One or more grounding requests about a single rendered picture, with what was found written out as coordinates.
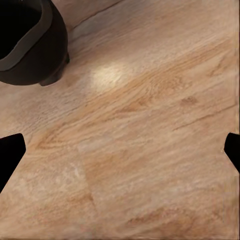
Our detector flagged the cauldron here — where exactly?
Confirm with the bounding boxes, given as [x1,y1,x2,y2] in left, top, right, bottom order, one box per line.
[0,0,70,86]

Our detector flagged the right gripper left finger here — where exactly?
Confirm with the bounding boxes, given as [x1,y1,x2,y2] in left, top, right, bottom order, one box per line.
[0,133,26,193]

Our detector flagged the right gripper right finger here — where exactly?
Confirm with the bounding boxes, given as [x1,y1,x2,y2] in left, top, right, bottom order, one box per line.
[224,132,240,173]

